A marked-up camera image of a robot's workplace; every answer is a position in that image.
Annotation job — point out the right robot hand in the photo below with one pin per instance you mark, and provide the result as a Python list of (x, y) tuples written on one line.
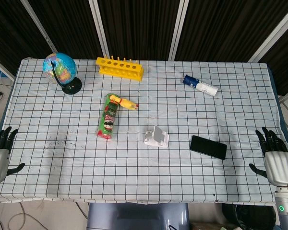
[(279, 165)]

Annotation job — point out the black smartphone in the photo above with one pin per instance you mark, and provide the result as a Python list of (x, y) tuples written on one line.
[(208, 147)]

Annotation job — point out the small desk globe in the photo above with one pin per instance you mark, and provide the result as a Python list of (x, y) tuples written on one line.
[(62, 65)]

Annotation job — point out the white phone stand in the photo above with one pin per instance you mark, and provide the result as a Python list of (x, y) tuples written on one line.
[(158, 137)]

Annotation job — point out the black bag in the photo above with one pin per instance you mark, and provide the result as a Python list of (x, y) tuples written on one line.
[(249, 215)]

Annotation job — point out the blue and white bottle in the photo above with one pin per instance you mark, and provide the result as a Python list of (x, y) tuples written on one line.
[(202, 86)]

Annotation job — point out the green Pringles can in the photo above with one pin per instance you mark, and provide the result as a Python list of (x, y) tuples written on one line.
[(108, 122)]

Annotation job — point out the white checkered tablecloth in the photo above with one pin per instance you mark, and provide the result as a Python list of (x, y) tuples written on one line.
[(144, 172)]

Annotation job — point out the yellow rubber chicken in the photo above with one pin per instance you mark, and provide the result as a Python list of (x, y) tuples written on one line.
[(126, 103)]

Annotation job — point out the grey-blue robot torso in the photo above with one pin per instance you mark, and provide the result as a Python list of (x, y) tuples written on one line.
[(136, 216)]

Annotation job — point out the yellow test tube rack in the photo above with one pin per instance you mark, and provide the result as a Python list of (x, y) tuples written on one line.
[(121, 69)]

